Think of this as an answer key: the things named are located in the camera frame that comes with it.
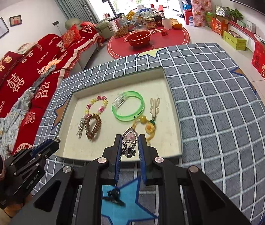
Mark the white paper roll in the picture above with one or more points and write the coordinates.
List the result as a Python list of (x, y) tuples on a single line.
[(166, 23)]

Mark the grey twisted cloth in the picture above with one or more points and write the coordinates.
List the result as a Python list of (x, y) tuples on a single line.
[(45, 73)]

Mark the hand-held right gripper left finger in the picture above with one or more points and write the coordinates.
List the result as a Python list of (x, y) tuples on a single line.
[(118, 159)]

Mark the small framed photo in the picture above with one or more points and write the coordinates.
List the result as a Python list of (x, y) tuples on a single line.
[(15, 20)]

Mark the red wall shelf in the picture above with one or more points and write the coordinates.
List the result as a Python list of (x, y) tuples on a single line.
[(247, 31)]

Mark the red round table mat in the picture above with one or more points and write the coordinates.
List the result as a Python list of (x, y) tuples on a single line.
[(170, 42)]

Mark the red patterned tall box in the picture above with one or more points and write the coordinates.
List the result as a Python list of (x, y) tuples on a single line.
[(200, 8)]

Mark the beige armchair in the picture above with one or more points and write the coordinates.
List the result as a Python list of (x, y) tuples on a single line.
[(105, 28)]

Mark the white box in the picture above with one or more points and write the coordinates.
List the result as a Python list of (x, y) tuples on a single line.
[(251, 26)]

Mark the grey-blue curtain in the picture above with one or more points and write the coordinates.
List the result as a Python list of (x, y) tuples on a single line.
[(73, 0)]

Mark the red covered sofa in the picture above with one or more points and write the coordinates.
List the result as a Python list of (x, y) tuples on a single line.
[(34, 58)]

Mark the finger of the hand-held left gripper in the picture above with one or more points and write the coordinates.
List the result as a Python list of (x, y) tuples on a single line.
[(45, 144), (50, 150)]

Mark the red lettered pillow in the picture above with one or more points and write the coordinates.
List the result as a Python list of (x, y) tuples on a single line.
[(3, 68)]

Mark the black hair claw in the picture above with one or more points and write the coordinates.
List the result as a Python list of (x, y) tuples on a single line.
[(112, 196)]

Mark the grey shallow tray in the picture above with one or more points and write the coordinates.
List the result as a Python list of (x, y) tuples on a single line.
[(113, 131)]

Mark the black wall switch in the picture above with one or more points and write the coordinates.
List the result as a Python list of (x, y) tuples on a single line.
[(55, 23)]

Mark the orange red gift bag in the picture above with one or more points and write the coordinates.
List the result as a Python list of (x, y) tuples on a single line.
[(219, 27)]

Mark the red colander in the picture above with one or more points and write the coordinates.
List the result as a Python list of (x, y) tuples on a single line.
[(137, 38)]

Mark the silver heart hair clip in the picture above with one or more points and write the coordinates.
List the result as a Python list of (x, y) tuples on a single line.
[(130, 137)]

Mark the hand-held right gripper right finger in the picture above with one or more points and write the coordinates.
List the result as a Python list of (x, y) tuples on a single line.
[(141, 159)]

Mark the silver beaded hair clip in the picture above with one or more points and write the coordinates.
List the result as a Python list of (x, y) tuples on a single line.
[(81, 125)]

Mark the person's left hand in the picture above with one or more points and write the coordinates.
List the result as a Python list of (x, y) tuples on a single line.
[(15, 213)]

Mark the small potted plant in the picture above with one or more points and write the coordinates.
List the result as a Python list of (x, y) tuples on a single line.
[(234, 14)]

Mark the beige hair clip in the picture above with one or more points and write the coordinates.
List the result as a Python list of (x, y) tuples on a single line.
[(154, 107)]

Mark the red plastic stool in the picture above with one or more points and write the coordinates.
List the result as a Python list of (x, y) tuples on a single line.
[(187, 16)]

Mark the stack of green boxes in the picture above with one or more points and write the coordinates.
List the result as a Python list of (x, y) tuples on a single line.
[(234, 41)]

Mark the red patterned cushion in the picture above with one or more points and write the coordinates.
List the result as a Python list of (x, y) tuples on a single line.
[(71, 36)]

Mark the light grey crumpled clothes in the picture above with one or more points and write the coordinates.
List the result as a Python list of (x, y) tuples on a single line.
[(15, 117)]

